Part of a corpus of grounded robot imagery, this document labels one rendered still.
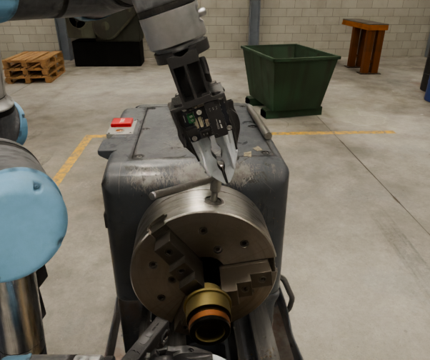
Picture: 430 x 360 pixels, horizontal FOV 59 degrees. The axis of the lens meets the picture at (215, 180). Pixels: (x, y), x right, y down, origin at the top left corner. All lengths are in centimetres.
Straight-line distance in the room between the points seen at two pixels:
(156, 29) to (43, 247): 28
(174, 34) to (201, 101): 8
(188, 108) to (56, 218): 20
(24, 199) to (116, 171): 50
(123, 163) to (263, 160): 33
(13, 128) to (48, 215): 58
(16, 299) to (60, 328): 165
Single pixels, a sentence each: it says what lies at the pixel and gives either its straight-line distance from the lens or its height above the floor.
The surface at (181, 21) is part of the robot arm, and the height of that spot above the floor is 159.
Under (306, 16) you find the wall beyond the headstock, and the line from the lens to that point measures 1096.
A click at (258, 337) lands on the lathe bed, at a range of 101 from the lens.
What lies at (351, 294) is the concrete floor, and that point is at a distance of 250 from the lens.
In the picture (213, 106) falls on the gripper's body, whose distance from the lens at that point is 48.
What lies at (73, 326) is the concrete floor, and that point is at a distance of 233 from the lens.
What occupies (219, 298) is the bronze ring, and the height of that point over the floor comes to 111.
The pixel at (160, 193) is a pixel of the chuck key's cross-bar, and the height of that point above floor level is 136.
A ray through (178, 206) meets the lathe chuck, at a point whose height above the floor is 123.
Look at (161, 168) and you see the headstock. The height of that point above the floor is 125.
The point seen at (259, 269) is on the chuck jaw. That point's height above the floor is 111.
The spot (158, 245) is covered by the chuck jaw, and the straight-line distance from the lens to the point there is 75.
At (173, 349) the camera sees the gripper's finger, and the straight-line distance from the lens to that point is 64.
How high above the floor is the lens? 162
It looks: 27 degrees down
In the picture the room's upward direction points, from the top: straight up
